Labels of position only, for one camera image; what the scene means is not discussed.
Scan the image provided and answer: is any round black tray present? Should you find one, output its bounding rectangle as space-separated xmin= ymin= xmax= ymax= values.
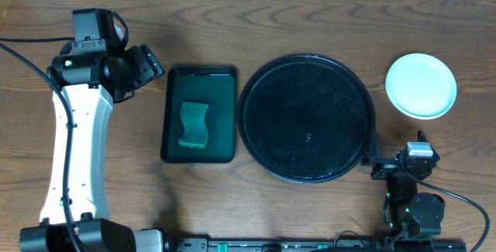
xmin=237 ymin=54 xmax=376 ymax=183

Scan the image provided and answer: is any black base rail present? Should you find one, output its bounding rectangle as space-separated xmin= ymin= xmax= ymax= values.
xmin=164 ymin=238 xmax=467 ymax=252

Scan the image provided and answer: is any pale green plate top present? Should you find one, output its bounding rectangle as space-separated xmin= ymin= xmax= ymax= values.
xmin=384 ymin=53 xmax=457 ymax=120

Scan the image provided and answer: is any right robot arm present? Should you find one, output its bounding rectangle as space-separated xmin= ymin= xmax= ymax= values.
xmin=361 ymin=130 xmax=446 ymax=251

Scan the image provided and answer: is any left black cable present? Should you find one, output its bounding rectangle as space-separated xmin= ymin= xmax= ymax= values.
xmin=0 ymin=36 xmax=84 ymax=252

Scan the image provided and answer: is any green wavy sponge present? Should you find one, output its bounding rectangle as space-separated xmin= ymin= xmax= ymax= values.
xmin=178 ymin=102 xmax=208 ymax=149

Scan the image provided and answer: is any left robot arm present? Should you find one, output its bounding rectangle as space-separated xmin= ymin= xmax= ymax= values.
xmin=19 ymin=42 xmax=169 ymax=251

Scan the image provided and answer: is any rectangular green tray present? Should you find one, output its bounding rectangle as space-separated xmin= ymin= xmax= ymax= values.
xmin=160 ymin=67 xmax=237 ymax=164

